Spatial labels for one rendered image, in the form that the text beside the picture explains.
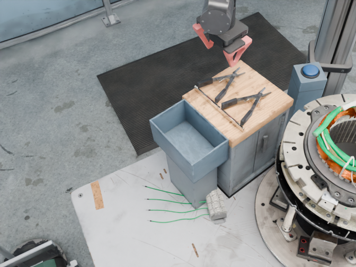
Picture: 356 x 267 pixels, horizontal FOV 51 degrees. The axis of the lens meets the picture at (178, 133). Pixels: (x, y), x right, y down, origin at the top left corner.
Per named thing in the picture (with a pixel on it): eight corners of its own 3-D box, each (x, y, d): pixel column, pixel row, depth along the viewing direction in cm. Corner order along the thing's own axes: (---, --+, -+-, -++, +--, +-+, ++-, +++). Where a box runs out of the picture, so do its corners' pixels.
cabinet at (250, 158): (229, 199, 108) (232, 147, 87) (189, 157, 118) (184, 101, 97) (277, 162, 114) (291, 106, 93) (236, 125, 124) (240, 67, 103)
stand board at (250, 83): (232, 148, 87) (232, 142, 85) (182, 101, 97) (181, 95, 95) (292, 105, 93) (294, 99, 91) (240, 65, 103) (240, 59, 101)
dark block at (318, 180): (315, 175, 75) (316, 171, 74) (327, 187, 73) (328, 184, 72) (309, 178, 75) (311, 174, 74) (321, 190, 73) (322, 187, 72)
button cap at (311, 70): (320, 76, 99) (321, 72, 99) (305, 77, 99) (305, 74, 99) (315, 65, 102) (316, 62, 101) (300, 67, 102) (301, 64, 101)
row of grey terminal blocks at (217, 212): (228, 221, 104) (228, 215, 101) (211, 225, 104) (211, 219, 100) (219, 190, 110) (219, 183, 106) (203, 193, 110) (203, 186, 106)
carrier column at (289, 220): (285, 235, 98) (299, 198, 82) (279, 227, 100) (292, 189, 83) (293, 230, 99) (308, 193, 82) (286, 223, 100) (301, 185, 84)
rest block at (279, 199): (294, 194, 103) (295, 190, 102) (286, 209, 101) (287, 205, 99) (279, 187, 105) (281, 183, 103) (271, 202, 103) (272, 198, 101)
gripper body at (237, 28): (225, 49, 79) (226, 20, 73) (195, 25, 84) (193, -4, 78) (248, 34, 81) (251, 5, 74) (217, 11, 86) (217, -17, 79)
